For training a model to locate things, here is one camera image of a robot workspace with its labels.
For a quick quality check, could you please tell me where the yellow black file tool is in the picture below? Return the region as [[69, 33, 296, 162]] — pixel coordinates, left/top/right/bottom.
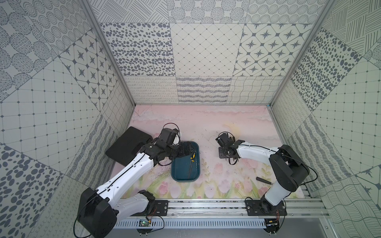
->
[[188, 152, 196, 179]]

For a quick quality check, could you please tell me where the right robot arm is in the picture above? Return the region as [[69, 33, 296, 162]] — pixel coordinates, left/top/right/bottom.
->
[[215, 132, 310, 213]]

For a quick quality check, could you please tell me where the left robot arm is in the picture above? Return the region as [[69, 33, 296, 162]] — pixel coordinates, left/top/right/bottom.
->
[[74, 128, 196, 238]]

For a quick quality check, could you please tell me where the teal plastic storage box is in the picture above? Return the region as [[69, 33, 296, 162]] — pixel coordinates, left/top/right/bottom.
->
[[171, 141, 201, 182]]

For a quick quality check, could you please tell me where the black box lid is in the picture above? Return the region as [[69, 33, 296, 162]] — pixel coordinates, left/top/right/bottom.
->
[[106, 127, 153, 166]]

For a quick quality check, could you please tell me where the small green circuit board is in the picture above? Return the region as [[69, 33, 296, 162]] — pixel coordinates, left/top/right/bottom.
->
[[139, 219, 150, 227]]

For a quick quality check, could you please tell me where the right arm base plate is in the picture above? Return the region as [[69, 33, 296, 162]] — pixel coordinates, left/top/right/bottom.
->
[[244, 199, 287, 216]]

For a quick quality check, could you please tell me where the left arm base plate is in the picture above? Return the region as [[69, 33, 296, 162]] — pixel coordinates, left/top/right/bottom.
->
[[132, 200, 169, 217]]

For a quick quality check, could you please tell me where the perforated cable duct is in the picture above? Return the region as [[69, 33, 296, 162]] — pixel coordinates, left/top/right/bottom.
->
[[114, 218, 266, 229]]

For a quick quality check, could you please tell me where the aluminium mounting rail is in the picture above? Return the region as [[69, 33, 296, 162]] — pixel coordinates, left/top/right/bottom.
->
[[84, 198, 328, 219]]

